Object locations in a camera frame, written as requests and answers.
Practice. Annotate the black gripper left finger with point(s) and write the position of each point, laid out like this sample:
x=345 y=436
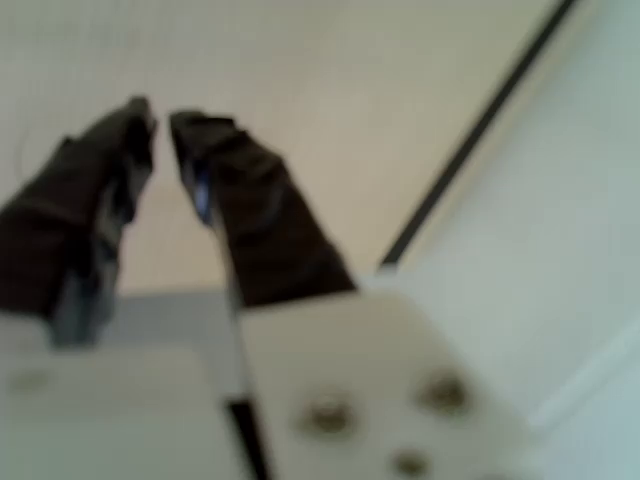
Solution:
x=65 y=225

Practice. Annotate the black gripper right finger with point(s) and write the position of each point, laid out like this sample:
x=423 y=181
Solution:
x=265 y=225

